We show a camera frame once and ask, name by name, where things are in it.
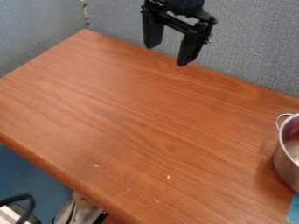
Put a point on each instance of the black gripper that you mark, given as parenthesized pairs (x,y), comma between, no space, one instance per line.
(185,16)

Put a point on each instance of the metal pot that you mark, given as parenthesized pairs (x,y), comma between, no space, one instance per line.
(286,157)

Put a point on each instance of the metal table leg bracket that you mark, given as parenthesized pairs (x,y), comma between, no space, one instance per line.
(79,211)

